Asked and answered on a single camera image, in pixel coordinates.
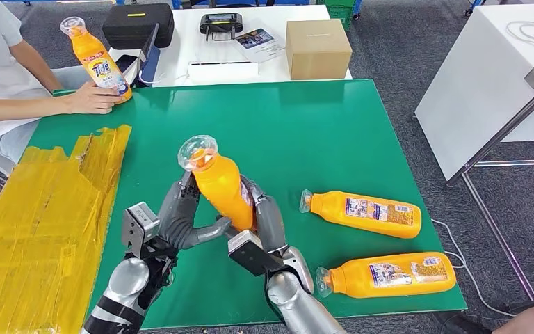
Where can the orange detergent bottle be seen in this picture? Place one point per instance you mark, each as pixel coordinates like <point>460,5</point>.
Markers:
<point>223,189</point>
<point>331,210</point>
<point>87,48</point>
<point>354,279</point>

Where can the black remote controller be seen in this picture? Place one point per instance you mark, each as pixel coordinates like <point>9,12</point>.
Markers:
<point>221,23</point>

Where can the printed booklet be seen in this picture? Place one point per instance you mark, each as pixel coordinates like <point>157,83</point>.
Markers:
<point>258,44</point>

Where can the green plastic crate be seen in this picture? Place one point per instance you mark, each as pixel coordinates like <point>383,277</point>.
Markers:
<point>343,13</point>

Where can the flat white box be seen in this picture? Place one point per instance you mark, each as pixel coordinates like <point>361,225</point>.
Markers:
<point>223,73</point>

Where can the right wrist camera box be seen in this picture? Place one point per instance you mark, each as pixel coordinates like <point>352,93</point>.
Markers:
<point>248,251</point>

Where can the person's right hand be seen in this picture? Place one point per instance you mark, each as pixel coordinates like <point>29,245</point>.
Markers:
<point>89,99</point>

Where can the large white table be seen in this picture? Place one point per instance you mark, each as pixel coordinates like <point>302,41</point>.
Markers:
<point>479,92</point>

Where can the tablet with blue cover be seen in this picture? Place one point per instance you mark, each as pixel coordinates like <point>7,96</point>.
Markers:
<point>152,64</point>

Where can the brown cardboard box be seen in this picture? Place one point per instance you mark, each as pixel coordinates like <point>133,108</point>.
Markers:
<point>318,51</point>

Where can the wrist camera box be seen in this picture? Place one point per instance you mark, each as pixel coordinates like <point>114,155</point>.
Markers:
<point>248,251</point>
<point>140,226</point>

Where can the green work table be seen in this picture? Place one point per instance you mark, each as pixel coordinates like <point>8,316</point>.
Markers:
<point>294,129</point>

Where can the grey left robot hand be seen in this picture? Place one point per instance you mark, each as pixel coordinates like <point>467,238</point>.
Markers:
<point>177,221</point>

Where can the person's left forearm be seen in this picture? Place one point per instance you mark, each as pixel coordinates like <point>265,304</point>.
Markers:
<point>40,69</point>

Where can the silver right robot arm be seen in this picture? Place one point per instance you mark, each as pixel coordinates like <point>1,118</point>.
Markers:
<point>294,304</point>

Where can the black smartphone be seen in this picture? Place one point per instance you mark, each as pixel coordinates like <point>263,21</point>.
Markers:
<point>129,62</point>

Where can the black zip case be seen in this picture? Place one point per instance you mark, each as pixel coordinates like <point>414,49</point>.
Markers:
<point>133,30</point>

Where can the grey metal table frame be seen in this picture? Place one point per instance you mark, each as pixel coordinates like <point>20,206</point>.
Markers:
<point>496,141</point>

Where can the white desk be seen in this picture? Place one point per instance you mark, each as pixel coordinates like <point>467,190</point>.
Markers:
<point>188,46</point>

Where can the blue metal rack leg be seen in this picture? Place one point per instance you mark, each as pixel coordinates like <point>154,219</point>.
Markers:
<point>475,4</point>

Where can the blue metal rack frame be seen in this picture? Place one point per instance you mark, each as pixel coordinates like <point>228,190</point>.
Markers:
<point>176,3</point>

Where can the yellow taped cardboard sheet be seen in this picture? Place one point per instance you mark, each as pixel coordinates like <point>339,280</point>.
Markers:
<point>27,239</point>

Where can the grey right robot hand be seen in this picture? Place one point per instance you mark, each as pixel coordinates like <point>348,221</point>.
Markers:
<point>271,226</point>

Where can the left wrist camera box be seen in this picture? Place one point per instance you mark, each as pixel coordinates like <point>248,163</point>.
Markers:
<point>140,226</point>

